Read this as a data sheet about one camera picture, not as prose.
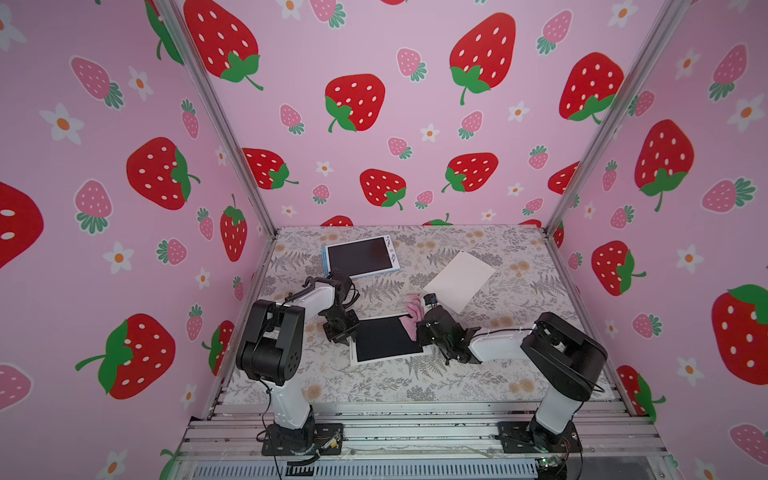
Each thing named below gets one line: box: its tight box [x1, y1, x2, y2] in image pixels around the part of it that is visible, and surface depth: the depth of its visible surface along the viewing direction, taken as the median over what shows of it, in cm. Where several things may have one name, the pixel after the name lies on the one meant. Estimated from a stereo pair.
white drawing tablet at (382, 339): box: [349, 315, 433, 367], surface depth 92 cm
